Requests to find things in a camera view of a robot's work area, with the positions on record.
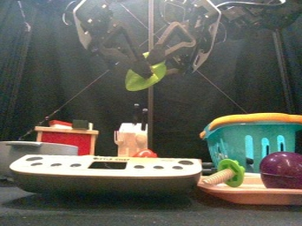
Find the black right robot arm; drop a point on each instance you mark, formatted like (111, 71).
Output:
(259, 11)

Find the white toy fork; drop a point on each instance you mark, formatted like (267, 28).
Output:
(117, 141)

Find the red wooden toy box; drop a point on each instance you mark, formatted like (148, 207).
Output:
(66, 137)

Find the teal toy shopping basket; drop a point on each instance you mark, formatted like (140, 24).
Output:
(251, 138)

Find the red toy tomato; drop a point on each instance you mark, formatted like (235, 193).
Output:
(145, 153)

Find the grey toy pot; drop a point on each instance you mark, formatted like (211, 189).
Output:
(22, 153)

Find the white toy stove top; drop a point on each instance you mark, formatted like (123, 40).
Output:
(105, 173)

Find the green capped toy screw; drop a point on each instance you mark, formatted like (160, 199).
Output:
(229, 173)

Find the purple toy plum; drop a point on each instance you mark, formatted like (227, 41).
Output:
(280, 170)

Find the pink toy tray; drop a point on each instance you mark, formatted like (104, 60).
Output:
(251, 192)

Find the metal frame pole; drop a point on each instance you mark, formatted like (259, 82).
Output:
(149, 73)

